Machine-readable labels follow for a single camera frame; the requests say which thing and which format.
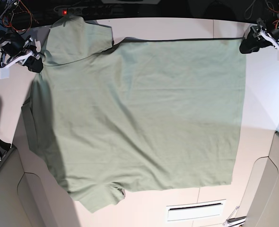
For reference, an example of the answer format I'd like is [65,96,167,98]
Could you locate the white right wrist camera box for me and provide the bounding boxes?
[0,67,10,79]

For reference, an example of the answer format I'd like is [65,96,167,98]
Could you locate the metal clamp stand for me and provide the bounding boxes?
[223,206,246,227]

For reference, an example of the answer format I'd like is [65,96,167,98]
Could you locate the beige panel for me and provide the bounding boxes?
[0,144,48,227]
[243,132,279,227]

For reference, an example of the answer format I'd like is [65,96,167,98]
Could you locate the beige right side panel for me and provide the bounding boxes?
[243,132,279,227]

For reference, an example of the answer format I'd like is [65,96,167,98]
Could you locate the white power strip red switch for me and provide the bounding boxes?
[53,6,124,16]

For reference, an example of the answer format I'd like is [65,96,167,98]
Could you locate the green T-shirt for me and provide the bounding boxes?
[22,16,246,213]

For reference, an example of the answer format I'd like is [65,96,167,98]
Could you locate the beige left side panel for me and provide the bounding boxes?
[0,144,48,227]

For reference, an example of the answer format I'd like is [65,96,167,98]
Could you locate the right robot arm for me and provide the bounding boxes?
[0,0,43,79]

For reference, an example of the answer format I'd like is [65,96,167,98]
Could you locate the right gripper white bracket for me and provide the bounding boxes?
[0,35,44,73]

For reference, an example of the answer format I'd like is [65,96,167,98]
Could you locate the white table cable slot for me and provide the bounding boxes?
[166,200,226,222]

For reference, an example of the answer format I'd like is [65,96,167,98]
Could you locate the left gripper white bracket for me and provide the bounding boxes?
[239,18,279,54]

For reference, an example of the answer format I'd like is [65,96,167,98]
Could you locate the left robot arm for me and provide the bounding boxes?
[239,0,279,54]

